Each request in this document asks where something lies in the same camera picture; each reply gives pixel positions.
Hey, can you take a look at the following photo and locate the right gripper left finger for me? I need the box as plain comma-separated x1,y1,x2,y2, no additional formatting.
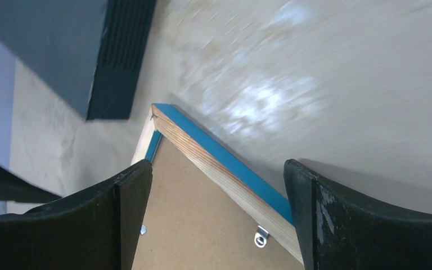
0,159,152,269

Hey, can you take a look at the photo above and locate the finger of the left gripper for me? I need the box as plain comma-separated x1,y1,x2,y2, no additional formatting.
0,166,62,204

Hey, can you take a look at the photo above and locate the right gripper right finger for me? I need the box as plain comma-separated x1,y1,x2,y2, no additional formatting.
283,159,432,269

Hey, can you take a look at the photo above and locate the blue wooden picture frame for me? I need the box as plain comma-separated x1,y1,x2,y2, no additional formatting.
131,103,303,263

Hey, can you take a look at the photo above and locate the brown cardboard backing board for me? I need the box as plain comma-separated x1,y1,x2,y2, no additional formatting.
133,139,303,270

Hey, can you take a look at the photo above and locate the dark flat box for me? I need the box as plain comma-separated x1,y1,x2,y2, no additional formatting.
0,0,156,120

